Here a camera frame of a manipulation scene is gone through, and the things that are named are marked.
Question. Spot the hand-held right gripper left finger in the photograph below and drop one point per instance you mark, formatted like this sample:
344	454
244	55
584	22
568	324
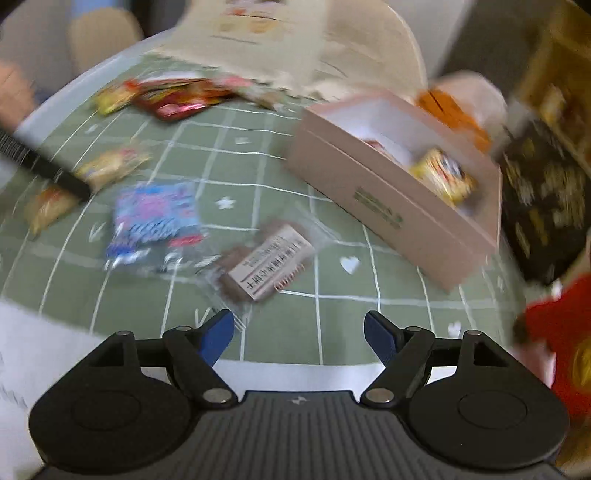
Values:
217	334

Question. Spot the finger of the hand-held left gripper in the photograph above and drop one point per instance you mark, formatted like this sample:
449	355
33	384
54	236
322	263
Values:
41	164

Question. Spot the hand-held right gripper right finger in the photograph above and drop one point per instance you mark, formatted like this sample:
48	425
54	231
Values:
379	334

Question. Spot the yellow clear snack packet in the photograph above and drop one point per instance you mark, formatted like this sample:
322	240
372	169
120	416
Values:
115	166

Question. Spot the brown snack packet white label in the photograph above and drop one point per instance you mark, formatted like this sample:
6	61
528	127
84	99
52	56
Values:
263	265

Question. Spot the blue pink snack packet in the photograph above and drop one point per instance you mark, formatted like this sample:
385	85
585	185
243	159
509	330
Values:
152	221

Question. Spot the pink cardboard box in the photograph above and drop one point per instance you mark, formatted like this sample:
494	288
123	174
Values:
392	203

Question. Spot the dark red snack packet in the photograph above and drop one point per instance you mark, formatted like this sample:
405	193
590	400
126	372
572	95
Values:
182	107

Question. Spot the person's left forearm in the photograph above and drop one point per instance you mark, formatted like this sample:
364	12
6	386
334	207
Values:
14	94

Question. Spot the orange clear snack packet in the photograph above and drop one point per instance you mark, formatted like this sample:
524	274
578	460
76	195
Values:
48	207

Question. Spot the small yellow snack packet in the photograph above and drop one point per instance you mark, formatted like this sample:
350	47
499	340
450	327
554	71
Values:
114	98

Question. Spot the beige chair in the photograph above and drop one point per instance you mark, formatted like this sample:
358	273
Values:
104	39

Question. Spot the orange red snack packet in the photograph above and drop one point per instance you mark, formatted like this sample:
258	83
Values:
184	86

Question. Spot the yellow printed snack packet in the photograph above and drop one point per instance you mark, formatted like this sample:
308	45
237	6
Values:
443	175

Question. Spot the green checkered tablecloth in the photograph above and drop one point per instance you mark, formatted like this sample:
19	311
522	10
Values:
258	161

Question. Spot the red bag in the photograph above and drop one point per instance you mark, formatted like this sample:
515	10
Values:
561	332

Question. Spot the red white snack packet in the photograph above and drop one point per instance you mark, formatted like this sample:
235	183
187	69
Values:
385	148

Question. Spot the white paper sheet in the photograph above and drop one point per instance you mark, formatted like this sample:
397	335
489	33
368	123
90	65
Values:
32	360

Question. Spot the black box gold print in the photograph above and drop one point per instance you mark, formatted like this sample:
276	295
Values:
540	203

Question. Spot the pale snack packet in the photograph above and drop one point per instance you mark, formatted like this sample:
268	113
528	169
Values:
258	92

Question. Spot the orange item in bag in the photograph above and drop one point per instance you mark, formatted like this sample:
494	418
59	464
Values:
450	113

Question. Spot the cream printed tote bag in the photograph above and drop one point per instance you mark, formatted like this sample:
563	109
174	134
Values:
258	41

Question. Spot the white chair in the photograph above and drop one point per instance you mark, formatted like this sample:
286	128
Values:
374	46

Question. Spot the yellow wooden shelf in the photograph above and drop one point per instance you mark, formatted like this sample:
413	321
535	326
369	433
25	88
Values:
561	60

